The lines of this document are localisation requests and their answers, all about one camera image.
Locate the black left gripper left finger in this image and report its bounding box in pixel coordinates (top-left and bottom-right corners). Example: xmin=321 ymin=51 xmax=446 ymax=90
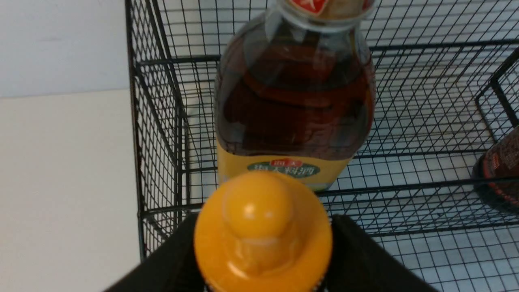
xmin=106 ymin=214 xmax=205 ymax=292

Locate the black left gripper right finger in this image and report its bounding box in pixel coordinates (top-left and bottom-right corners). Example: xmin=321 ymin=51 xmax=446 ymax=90
xmin=324 ymin=215 xmax=436 ymax=292

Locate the small orange-capped sauce bottle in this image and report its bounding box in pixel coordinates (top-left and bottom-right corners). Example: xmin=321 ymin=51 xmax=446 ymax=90
xmin=193 ymin=171 xmax=332 ymax=292

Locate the dark soy sauce bottle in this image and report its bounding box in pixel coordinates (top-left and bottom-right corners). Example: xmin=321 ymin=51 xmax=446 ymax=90
xmin=472 ymin=127 xmax=519 ymax=214

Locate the large cooking wine bottle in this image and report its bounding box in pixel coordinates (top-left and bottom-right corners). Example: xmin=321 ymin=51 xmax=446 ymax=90
xmin=214 ymin=0 xmax=376 ymax=191

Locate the black wire mesh shelf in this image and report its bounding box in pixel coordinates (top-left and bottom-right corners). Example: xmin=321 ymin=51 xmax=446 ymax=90
xmin=124 ymin=0 xmax=518 ymax=292

